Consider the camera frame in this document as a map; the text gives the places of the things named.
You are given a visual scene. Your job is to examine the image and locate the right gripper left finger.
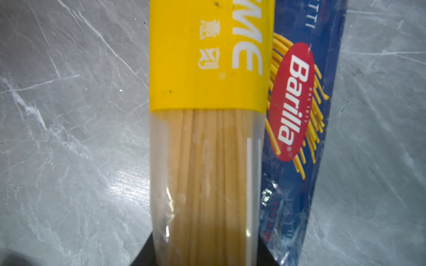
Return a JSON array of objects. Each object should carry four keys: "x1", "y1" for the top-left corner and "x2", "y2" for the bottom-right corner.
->
[{"x1": 130, "y1": 233, "x2": 154, "y2": 266}]

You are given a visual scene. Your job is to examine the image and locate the yellow spaghetti bag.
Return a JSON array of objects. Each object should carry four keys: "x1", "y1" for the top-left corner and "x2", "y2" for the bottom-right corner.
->
[{"x1": 149, "y1": 1, "x2": 275, "y2": 266}]

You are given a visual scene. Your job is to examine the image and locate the blue Barilla spaghetti box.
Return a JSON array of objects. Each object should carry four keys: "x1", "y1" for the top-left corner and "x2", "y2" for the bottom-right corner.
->
[{"x1": 259, "y1": 1, "x2": 348, "y2": 266}]

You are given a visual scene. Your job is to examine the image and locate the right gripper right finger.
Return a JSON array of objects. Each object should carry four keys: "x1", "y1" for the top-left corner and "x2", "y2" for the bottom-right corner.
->
[{"x1": 257, "y1": 236, "x2": 279, "y2": 266}]

